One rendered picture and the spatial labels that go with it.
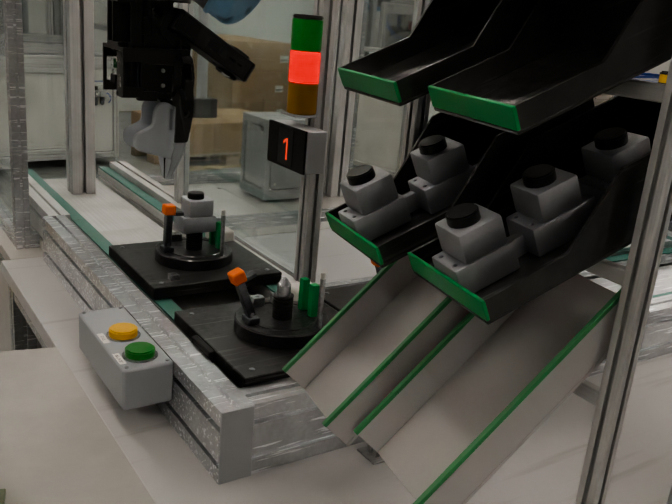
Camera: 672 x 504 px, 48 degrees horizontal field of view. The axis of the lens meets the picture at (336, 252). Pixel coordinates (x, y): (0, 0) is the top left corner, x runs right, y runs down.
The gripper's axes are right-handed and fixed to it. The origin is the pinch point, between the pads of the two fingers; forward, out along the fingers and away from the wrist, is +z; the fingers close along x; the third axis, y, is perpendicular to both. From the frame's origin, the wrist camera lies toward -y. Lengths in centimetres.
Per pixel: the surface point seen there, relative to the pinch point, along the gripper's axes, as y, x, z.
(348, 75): -12.0, 17.6, -13.1
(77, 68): -19, -110, 0
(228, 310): -15.3, -14.2, 26.2
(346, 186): -11.3, 20.1, -1.9
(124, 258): -8, -43, 26
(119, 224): -20, -81, 32
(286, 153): -29.2, -23.4, 3.8
